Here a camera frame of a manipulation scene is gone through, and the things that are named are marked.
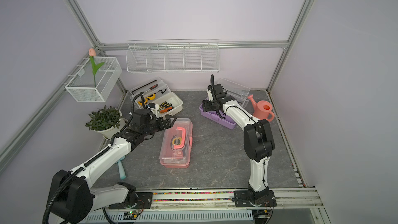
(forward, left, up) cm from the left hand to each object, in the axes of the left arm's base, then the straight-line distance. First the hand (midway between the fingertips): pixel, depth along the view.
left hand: (171, 120), depth 82 cm
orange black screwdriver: (+19, +7, -14) cm, 25 cm away
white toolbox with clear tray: (+31, +14, -10) cm, 36 cm away
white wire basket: (+11, +41, +17) cm, 46 cm away
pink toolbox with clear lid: (-10, -2, -8) cm, 13 cm away
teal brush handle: (-18, +28, -16) cm, 37 cm away
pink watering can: (+8, -54, -6) cm, 55 cm away
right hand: (+13, -20, -4) cm, 25 cm away
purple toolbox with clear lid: (+23, -44, -7) cm, 50 cm away
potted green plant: (+3, +34, -1) cm, 34 cm away
